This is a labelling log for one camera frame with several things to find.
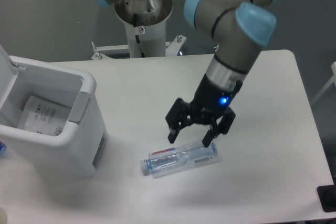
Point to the blue object at left edge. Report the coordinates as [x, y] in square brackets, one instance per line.
[2, 148]

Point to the white plastic wrapper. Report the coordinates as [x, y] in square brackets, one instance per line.
[43, 117]

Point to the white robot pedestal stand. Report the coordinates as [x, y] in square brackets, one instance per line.
[145, 27]

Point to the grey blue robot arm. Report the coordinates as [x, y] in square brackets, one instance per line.
[240, 28]

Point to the white frame at right edge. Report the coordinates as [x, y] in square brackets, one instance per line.
[327, 86]

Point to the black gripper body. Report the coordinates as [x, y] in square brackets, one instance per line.
[210, 105]

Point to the clear plastic water bottle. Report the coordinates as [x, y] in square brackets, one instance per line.
[177, 159]

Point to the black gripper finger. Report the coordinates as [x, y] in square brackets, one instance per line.
[180, 115]
[219, 128]

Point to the black device at table edge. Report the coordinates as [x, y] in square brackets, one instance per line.
[327, 197]

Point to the beige object bottom left corner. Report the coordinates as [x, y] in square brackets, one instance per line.
[3, 216]

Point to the white trash can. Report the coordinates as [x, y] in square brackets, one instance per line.
[77, 150]

